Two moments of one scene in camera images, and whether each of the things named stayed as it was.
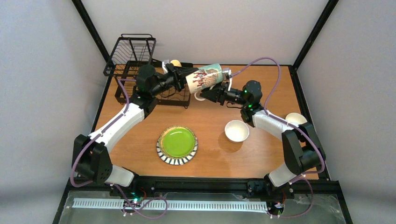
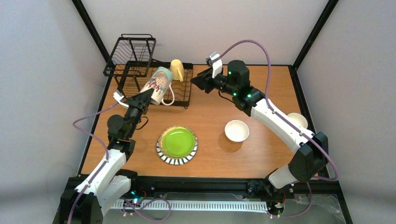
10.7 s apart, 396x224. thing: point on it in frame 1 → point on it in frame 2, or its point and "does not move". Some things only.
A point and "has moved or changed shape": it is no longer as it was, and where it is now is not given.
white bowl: (236, 131) does not move
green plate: (177, 142) does not move
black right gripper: (221, 94) → (209, 81)
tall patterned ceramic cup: (204, 77) has moved or changed shape
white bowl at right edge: (296, 118) does not move
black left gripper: (180, 77) → (137, 103)
